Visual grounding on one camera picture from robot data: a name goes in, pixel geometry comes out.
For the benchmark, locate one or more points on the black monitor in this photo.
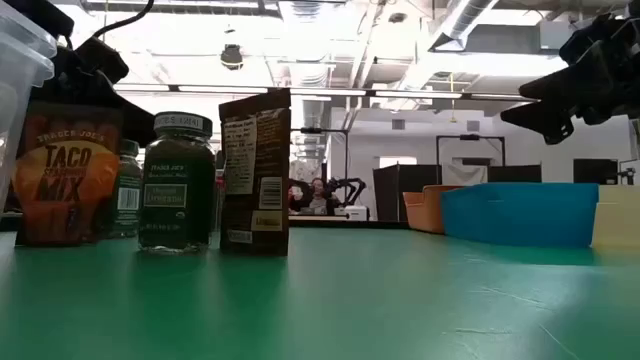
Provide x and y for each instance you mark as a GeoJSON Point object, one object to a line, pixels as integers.
{"type": "Point", "coordinates": [595, 171]}

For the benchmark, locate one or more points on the overhead frame beam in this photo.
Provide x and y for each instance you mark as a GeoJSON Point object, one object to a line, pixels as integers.
{"type": "Point", "coordinates": [325, 91]}

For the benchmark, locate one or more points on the silver ventilation duct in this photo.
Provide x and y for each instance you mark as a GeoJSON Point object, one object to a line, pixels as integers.
{"type": "Point", "coordinates": [465, 20]}

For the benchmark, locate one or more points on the person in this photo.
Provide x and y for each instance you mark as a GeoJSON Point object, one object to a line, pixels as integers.
{"type": "Point", "coordinates": [318, 197]}

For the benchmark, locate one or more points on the Taco seasoning mix packet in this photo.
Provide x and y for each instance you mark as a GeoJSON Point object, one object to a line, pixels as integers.
{"type": "Point", "coordinates": [65, 175]}

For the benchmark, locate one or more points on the blue plastic bin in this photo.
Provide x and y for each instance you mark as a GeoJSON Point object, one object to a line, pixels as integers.
{"type": "Point", "coordinates": [520, 215]}

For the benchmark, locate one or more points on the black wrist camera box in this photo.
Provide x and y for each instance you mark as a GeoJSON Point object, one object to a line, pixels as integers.
{"type": "Point", "coordinates": [102, 57]}

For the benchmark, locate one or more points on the green label glass spice jar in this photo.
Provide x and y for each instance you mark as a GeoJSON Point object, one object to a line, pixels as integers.
{"type": "Point", "coordinates": [175, 200]}
{"type": "Point", "coordinates": [131, 200]}

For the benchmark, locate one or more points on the yellow plastic bin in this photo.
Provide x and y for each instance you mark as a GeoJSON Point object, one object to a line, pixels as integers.
{"type": "Point", "coordinates": [617, 220]}

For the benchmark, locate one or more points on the black gantry frame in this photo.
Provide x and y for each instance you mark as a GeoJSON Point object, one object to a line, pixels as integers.
{"type": "Point", "coordinates": [320, 131]}
{"type": "Point", "coordinates": [470, 137]}

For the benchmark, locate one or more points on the white box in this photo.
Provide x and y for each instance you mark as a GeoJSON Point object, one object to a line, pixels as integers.
{"type": "Point", "coordinates": [356, 213]}

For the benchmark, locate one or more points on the black partition panel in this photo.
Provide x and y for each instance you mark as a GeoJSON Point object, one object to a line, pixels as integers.
{"type": "Point", "coordinates": [400, 192]}

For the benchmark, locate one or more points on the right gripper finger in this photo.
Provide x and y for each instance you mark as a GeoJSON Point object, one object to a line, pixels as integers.
{"type": "Point", "coordinates": [545, 117]}
{"type": "Point", "coordinates": [570, 85]}

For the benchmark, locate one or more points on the black ceiling dome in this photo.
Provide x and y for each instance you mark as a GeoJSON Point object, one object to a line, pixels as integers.
{"type": "Point", "coordinates": [231, 57]}

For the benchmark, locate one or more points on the brown spice packet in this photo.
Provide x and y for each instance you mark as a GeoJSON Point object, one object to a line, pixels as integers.
{"type": "Point", "coordinates": [255, 175]}

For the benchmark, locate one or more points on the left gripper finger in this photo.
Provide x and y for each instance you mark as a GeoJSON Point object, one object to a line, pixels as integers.
{"type": "Point", "coordinates": [137, 127]}

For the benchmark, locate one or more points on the black background robot arm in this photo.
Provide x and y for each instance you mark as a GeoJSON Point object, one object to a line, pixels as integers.
{"type": "Point", "coordinates": [350, 186]}

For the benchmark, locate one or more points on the orange plastic bin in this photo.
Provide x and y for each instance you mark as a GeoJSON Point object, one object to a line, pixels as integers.
{"type": "Point", "coordinates": [425, 210]}

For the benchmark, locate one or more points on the clear plastic container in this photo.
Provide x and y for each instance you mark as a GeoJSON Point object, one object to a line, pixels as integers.
{"type": "Point", "coordinates": [20, 75]}

